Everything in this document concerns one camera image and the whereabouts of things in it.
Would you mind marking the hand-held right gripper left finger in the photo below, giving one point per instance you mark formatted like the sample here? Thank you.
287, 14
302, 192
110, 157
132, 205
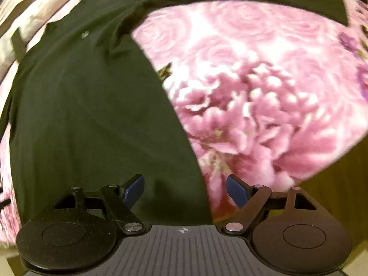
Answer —
133, 191

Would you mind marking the pink floral blanket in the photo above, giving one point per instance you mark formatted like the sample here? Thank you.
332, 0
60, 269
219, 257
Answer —
258, 92

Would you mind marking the grey folded blanket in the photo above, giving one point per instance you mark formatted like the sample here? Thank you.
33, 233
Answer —
43, 3

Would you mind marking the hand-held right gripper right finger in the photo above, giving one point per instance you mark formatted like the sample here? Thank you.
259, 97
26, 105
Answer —
237, 191

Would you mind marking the black t-shirt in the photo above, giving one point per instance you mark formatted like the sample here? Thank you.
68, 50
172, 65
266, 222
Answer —
86, 106

